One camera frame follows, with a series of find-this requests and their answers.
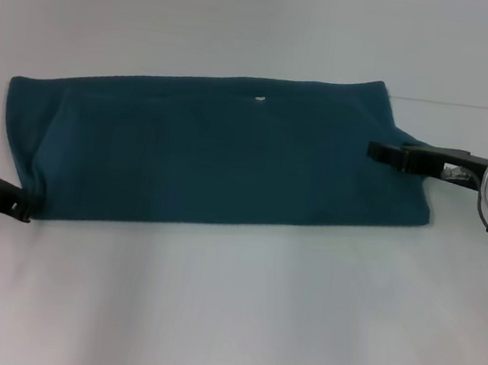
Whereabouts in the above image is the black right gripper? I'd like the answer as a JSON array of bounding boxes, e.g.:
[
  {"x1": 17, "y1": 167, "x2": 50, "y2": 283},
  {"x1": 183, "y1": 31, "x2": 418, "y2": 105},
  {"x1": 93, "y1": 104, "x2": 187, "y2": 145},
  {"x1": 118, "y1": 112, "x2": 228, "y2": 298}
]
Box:
[{"x1": 363, "y1": 135, "x2": 488, "y2": 194}]

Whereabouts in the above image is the blue t-shirt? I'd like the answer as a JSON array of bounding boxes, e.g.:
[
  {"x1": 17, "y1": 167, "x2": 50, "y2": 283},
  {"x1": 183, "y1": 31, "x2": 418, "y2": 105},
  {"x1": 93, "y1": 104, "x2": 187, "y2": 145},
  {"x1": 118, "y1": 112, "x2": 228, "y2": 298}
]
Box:
[{"x1": 0, "y1": 31, "x2": 448, "y2": 273}]

